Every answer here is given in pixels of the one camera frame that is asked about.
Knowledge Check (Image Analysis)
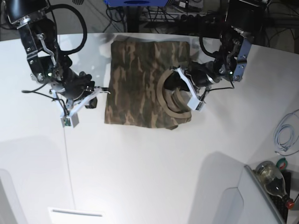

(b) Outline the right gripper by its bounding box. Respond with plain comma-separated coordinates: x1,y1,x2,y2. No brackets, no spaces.
62,73,98,109

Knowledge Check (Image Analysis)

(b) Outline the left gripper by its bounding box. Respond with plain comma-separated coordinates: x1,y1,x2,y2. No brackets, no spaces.
164,64,220,91

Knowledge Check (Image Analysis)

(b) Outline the camouflage t-shirt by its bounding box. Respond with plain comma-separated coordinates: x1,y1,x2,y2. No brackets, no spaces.
105,41,192,130

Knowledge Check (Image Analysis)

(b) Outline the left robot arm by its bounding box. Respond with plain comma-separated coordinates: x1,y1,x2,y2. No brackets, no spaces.
180,0,269,92

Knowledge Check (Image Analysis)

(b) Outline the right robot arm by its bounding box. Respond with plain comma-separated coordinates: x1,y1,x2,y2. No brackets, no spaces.
4,0,95,104

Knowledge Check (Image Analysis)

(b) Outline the black power strip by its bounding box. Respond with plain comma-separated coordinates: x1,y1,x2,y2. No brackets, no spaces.
178,13,226,25

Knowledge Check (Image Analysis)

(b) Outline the clear plastic bottle red cap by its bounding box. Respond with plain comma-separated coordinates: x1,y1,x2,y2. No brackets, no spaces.
255,161,295,210

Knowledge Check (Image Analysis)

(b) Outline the green tape roll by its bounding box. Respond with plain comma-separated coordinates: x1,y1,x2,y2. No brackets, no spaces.
276,157,288,171

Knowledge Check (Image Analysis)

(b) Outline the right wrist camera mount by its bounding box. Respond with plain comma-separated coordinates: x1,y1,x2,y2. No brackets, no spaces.
50,83,110,128

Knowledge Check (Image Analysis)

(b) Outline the white coiled cable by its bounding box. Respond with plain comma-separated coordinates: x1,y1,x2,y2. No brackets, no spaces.
273,110,299,156

